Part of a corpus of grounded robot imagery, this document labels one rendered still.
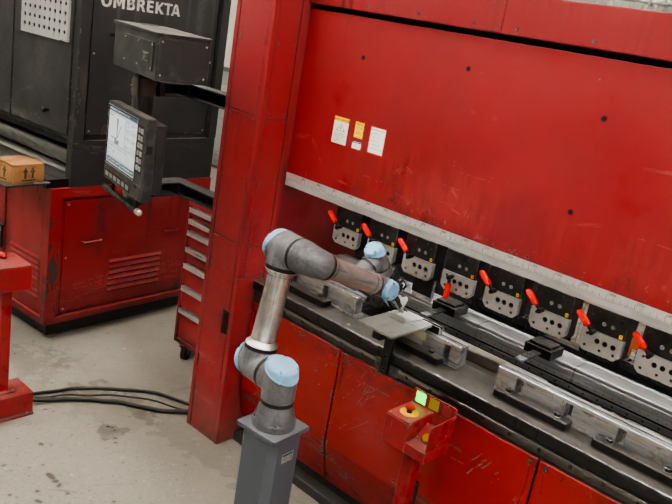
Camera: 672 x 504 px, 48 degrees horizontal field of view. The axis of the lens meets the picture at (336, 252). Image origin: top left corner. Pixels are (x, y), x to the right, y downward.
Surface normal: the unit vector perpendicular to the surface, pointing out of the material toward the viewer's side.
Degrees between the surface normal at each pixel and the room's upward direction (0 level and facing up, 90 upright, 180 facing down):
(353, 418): 90
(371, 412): 90
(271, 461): 90
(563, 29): 90
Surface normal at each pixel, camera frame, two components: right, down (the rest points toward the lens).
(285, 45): 0.72, 0.32
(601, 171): -0.68, 0.11
